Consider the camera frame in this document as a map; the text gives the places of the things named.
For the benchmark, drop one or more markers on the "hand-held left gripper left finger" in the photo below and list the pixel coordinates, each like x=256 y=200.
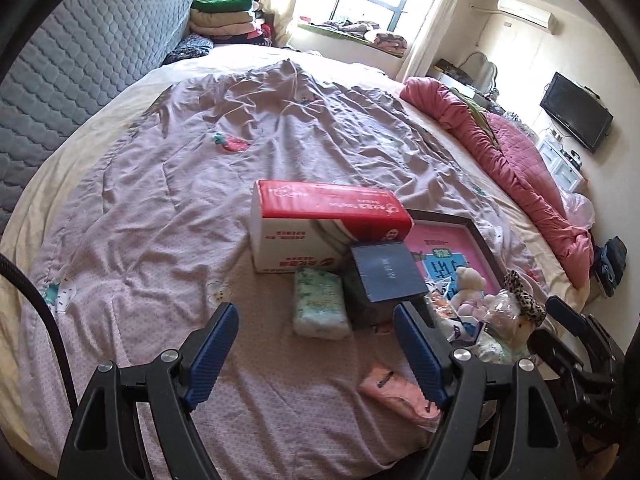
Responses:
x=212 y=355

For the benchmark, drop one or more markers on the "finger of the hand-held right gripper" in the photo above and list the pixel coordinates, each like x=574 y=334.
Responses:
x=552 y=355
x=567 y=315

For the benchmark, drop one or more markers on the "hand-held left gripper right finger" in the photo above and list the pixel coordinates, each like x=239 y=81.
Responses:
x=420 y=360

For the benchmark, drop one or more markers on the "pink socks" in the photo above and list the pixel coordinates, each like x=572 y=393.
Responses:
x=395 y=387

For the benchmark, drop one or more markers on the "leopard print headband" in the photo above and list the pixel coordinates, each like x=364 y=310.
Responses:
x=525 y=300

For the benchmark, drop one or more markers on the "cartoon printed snack packet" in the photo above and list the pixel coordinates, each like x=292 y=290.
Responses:
x=457 y=327

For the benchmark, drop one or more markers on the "large green patterned tissue pack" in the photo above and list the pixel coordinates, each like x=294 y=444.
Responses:
x=492 y=347

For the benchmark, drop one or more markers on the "cream plush toy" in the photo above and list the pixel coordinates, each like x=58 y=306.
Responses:
x=505 y=310

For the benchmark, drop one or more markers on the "plush bear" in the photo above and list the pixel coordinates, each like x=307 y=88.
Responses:
x=467 y=282

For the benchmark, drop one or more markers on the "small green patterned tissue pack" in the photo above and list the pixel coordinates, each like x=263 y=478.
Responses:
x=320 y=305

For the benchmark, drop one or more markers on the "blue bag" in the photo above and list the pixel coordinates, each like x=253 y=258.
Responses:
x=612 y=260

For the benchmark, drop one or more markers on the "dark blue box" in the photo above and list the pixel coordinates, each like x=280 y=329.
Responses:
x=385 y=275

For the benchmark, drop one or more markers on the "white plastic bag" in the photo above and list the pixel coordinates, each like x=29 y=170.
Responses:
x=580 y=207

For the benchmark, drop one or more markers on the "pink book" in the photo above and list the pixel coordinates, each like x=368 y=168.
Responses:
x=440 y=240

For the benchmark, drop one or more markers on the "pink quilt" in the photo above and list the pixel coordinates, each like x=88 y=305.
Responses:
x=530 y=185

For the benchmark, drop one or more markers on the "white cabinet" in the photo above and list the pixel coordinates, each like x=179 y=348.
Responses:
x=562 y=165

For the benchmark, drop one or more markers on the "purple bed blanket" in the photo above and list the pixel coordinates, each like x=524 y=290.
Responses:
x=200 y=185

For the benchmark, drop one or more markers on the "red and white tissue box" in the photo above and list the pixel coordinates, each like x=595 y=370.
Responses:
x=325 y=205

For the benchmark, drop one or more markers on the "black television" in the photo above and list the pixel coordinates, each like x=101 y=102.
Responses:
x=575 y=110

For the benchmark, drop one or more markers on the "green cloth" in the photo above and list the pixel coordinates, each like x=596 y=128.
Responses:
x=477 y=117

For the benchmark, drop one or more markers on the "cream bed sheet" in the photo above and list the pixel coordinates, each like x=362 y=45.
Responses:
x=50 y=175

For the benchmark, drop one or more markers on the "white fan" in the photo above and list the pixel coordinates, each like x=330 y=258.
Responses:
x=487 y=72

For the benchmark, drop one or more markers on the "dark storage box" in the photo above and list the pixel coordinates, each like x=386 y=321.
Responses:
x=450 y=67

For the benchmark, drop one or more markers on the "white air conditioner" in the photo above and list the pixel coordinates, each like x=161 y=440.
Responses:
x=525 y=12

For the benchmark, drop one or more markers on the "dark patterned cloth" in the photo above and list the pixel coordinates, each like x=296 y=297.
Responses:
x=187 y=50

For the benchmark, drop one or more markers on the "grey quilted headboard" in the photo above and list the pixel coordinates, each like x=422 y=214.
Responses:
x=75 y=75

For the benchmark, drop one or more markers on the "cream curtain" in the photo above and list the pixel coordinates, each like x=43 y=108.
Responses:
x=290 y=5
x=430 y=25

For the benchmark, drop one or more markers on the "clothes on window sill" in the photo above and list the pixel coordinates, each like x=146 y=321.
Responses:
x=385 y=39

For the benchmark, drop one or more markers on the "stack of folded clothes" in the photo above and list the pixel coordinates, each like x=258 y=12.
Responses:
x=220 y=20

